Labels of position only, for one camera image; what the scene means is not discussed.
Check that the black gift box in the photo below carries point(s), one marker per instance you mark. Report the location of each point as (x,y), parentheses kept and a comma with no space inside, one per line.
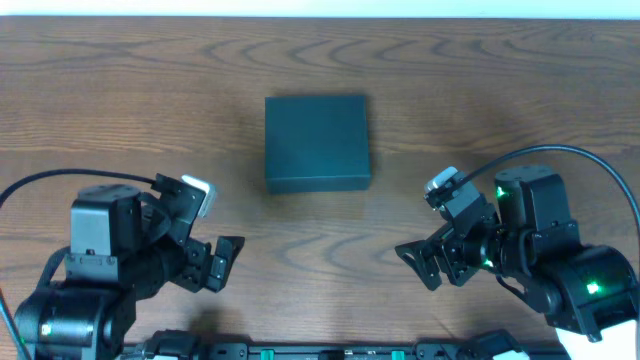
(316,143)

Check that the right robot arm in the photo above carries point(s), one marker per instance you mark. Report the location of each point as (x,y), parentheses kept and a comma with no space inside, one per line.
(527,234)

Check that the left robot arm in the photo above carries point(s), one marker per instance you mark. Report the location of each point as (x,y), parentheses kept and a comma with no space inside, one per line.
(56,322)

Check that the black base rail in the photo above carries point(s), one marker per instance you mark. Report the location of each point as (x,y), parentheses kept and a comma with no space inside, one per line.
(179,345)

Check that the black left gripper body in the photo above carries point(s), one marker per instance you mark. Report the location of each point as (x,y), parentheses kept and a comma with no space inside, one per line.
(201,263)

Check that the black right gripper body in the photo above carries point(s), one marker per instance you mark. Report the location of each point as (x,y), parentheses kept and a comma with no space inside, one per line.
(451,251)

